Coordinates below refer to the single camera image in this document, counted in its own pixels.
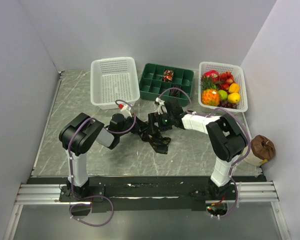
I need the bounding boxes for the orange fruit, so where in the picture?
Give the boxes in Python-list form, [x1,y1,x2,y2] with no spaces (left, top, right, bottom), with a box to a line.
[228,83,240,94]

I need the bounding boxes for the yellow lemon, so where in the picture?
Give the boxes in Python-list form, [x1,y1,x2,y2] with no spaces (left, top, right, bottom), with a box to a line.
[227,92,241,104]

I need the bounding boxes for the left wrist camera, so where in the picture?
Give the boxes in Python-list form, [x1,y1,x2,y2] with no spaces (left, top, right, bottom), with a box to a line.
[118,103,132,114]

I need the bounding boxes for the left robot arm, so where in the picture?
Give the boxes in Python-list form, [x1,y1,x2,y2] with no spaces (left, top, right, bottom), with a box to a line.
[58,112,148,201]

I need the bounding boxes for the green apple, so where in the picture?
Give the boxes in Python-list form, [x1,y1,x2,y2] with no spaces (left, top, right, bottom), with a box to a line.
[218,89,228,101]

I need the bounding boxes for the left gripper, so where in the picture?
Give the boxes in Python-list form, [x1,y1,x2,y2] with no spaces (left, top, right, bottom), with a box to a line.
[118,113,149,137]

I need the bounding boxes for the white fruit basket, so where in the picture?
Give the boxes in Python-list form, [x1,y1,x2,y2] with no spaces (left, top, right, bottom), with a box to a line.
[198,61,248,114]

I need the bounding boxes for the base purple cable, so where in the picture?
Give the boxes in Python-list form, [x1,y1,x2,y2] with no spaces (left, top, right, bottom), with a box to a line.
[69,195,115,228]

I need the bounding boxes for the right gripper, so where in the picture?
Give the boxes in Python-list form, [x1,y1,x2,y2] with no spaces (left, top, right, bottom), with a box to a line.
[146,111,174,135]

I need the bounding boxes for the dark grapes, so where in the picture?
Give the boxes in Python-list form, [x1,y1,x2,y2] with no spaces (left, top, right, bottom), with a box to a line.
[218,100,237,109]

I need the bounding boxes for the orange pineapple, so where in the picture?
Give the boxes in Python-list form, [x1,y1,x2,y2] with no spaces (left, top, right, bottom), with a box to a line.
[201,75,220,107]

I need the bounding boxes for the dark striped rolled tie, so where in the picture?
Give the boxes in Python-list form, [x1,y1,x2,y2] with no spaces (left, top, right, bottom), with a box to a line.
[169,86,180,98]

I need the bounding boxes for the red strawberries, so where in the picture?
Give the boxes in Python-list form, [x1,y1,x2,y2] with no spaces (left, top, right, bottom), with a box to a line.
[216,71,235,91]

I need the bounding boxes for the green divided organizer tray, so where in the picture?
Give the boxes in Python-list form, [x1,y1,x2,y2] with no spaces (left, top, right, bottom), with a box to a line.
[139,63,194,107]

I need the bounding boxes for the red floral rolled tie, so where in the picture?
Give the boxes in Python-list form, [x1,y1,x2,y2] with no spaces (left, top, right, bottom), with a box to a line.
[162,69,174,83]

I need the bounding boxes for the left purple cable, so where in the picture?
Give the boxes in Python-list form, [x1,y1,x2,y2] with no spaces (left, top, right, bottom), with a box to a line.
[66,99,137,201]

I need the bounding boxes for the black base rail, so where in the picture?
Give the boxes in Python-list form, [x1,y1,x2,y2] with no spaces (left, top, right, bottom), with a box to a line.
[17,176,274,213]

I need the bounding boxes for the black gold floral tie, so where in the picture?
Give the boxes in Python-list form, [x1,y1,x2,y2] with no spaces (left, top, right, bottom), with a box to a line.
[140,126,171,155]

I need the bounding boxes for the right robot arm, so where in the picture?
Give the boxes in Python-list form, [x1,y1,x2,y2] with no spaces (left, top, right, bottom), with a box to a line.
[142,99,248,200]

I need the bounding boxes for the white empty plastic basket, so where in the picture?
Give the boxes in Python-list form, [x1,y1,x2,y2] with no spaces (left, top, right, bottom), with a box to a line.
[90,57,140,110]

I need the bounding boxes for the brown paper bag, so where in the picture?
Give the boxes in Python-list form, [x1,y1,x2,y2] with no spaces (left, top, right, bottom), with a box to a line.
[244,135,276,167]

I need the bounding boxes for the pink dragon fruit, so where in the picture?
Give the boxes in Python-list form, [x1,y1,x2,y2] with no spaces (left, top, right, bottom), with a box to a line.
[201,70,220,84]

